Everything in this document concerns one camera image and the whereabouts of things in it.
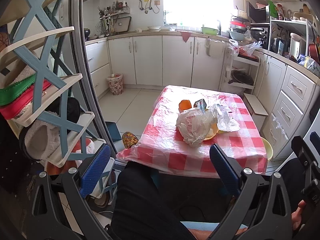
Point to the white corner storage shelf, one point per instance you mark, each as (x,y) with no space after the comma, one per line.
(234,60)

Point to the white red printed packet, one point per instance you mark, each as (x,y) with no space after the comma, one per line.
(225,122)

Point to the blue juice carton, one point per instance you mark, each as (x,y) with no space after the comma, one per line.
(201,104)

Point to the white electric kettle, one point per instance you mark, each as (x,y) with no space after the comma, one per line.
(297,45)

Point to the yellow plastic trash bin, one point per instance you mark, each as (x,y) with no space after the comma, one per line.
(268,148)

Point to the small white step stool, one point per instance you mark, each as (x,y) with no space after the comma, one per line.
(256,110)

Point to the person's right hand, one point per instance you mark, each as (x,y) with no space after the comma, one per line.
(296,217)

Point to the white plastic bag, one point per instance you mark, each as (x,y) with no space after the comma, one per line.
(196,126)

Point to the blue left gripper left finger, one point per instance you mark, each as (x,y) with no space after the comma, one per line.
(94,171)

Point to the floral waste basket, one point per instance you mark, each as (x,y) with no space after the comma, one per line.
(115,83)

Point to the black wok pan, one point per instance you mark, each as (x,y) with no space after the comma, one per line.
(241,77)

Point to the half peeled orange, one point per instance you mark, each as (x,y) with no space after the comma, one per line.
(184,105)

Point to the red white checkered tablecloth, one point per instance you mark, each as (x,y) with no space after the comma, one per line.
(161,145)

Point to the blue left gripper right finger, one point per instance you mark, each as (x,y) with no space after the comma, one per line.
(227,169)

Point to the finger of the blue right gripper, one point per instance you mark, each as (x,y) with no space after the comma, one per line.
(315,140)

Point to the pink hanging cloth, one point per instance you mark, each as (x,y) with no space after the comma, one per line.
(185,35)

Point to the green plastic basin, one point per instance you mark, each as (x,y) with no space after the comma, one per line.
(209,31)

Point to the white blue shoe rack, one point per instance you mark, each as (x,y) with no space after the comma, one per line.
(45,82)

